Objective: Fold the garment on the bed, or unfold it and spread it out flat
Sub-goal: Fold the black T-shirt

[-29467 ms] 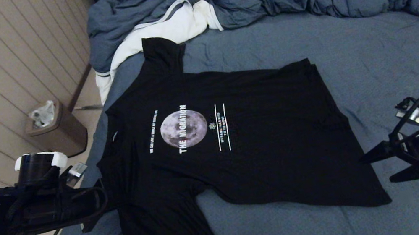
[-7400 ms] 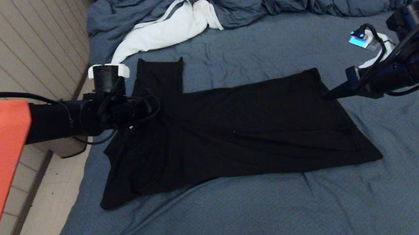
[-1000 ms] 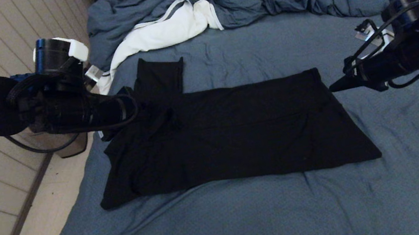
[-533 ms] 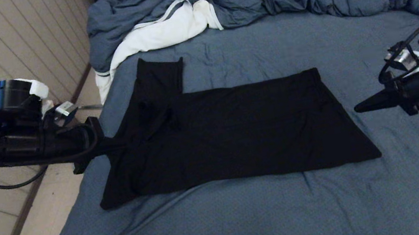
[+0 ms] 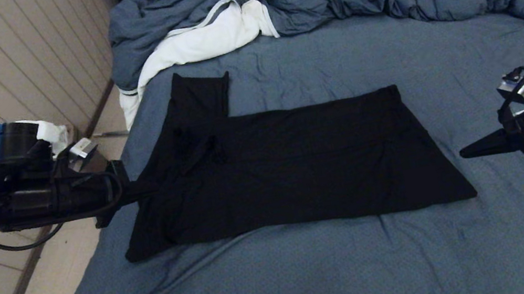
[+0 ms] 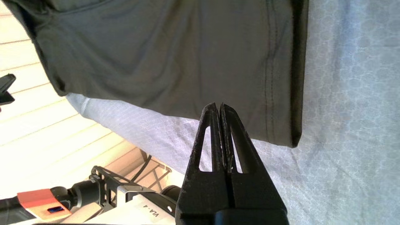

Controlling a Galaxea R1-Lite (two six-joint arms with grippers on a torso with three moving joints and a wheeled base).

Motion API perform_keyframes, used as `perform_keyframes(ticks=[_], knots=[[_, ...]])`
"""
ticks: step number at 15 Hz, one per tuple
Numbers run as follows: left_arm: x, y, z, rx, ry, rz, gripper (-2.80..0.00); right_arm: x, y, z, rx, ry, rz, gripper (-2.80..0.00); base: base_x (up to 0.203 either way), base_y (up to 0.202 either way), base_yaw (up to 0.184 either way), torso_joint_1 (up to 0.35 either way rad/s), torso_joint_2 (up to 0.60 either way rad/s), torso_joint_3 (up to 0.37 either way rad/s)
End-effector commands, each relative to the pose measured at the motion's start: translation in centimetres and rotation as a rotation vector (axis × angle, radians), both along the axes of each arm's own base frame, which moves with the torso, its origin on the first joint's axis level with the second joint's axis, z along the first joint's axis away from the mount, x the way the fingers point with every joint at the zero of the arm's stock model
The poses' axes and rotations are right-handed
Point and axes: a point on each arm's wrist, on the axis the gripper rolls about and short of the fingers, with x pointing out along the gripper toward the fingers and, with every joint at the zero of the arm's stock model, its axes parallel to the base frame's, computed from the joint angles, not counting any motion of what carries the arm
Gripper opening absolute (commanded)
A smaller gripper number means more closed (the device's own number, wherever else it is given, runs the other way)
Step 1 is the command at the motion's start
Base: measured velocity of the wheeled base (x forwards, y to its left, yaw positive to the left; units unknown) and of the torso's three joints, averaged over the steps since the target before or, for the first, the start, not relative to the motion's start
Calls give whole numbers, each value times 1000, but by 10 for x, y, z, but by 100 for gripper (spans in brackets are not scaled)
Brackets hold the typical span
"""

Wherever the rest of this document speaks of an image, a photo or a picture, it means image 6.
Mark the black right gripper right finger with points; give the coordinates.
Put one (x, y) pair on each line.
(253, 193)

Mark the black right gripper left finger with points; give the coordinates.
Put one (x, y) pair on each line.
(203, 193)

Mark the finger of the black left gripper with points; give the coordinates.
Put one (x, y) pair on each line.
(7, 82)
(6, 99)

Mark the black moon print t-shirt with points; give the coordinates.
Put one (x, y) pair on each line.
(156, 62)

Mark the blue bed sheet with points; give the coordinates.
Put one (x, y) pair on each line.
(343, 125)

